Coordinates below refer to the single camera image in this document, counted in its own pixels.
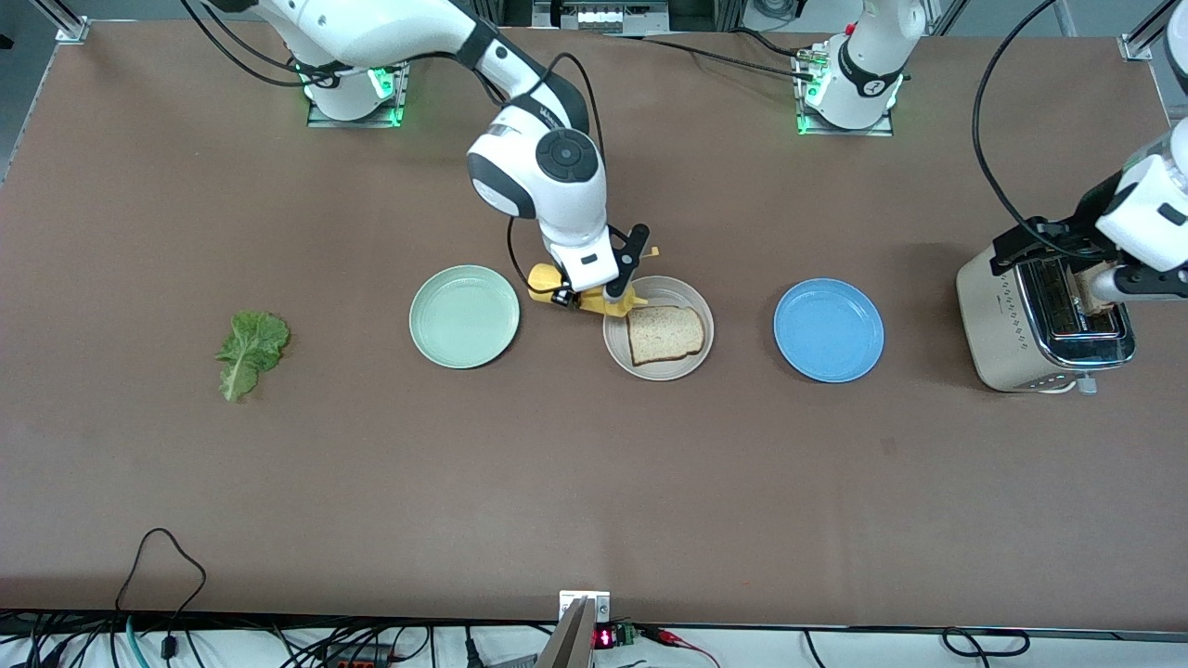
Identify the yellow squeeze bottle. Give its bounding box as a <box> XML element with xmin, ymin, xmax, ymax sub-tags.
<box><xmin>527</xmin><ymin>245</ymin><xmax>663</xmax><ymax>322</ymax></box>

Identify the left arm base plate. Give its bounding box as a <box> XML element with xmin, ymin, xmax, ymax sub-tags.
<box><xmin>796</xmin><ymin>51</ymin><xmax>897</xmax><ymax>137</ymax></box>

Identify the green lettuce leaf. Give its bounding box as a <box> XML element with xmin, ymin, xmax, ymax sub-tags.
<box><xmin>215</xmin><ymin>311</ymin><xmax>291</xmax><ymax>403</ymax></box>

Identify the blue plate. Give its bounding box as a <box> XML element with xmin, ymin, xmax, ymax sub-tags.
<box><xmin>773</xmin><ymin>278</ymin><xmax>885</xmax><ymax>384</ymax></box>

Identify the black coiled cable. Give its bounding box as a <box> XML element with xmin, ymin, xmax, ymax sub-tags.
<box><xmin>942</xmin><ymin>628</ymin><xmax>1031</xmax><ymax>658</ymax></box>

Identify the black looped table cable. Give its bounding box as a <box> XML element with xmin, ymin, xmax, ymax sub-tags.
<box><xmin>116</xmin><ymin>529</ymin><xmax>207</xmax><ymax>662</ymax></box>

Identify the aluminium camera mount post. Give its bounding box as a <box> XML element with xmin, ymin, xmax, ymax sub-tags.
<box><xmin>534</xmin><ymin>598</ymin><xmax>595</xmax><ymax>668</ymax></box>

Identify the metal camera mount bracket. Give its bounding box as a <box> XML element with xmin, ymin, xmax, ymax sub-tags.
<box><xmin>559</xmin><ymin>591</ymin><xmax>612</xmax><ymax>624</ymax></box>

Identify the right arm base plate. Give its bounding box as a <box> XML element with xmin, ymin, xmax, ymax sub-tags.
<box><xmin>306</xmin><ymin>37</ymin><xmax>411</xmax><ymax>129</ymax></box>

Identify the grey background control box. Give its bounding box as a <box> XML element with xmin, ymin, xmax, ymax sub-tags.
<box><xmin>534</xmin><ymin>0</ymin><xmax>669</xmax><ymax>33</ymax></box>

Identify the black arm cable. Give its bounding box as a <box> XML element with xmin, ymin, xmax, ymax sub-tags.
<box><xmin>972</xmin><ymin>0</ymin><xmax>1115</xmax><ymax>251</ymax></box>
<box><xmin>181</xmin><ymin>0</ymin><xmax>604</xmax><ymax>270</ymax></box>

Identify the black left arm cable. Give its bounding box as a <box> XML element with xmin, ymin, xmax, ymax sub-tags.
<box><xmin>972</xmin><ymin>0</ymin><xmax>1115</xmax><ymax>251</ymax></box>

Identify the aluminium corner post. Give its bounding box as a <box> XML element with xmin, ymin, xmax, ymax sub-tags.
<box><xmin>1118</xmin><ymin>0</ymin><xmax>1188</xmax><ymax>61</ymax></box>
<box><xmin>32</xmin><ymin>0</ymin><xmax>91</xmax><ymax>45</ymax></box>

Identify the black base power cable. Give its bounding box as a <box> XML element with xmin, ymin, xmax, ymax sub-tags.
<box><xmin>603</xmin><ymin>28</ymin><xmax>818</xmax><ymax>80</ymax></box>

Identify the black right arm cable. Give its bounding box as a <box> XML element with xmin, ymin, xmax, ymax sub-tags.
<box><xmin>181</xmin><ymin>0</ymin><xmax>604</xmax><ymax>270</ymax></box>

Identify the beige toaster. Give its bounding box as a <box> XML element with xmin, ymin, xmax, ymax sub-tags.
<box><xmin>956</xmin><ymin>243</ymin><xmax>1137</xmax><ymax>393</ymax></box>

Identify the brown bread slice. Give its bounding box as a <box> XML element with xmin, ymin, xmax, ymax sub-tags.
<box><xmin>626</xmin><ymin>305</ymin><xmax>706</xmax><ymax>367</ymax></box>

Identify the toasted bread slice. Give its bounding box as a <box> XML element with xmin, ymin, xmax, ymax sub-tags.
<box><xmin>1079</xmin><ymin>262</ymin><xmax>1130</xmax><ymax>314</ymax></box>

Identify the beige plate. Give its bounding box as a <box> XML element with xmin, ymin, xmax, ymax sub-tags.
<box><xmin>603</xmin><ymin>276</ymin><xmax>715</xmax><ymax>382</ymax></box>

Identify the red clip cable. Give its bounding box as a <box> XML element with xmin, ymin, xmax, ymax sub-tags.
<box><xmin>639</xmin><ymin>626</ymin><xmax>723</xmax><ymax>668</ymax></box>

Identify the mint green plate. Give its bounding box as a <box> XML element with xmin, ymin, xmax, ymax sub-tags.
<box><xmin>409</xmin><ymin>265</ymin><xmax>521</xmax><ymax>370</ymax></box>

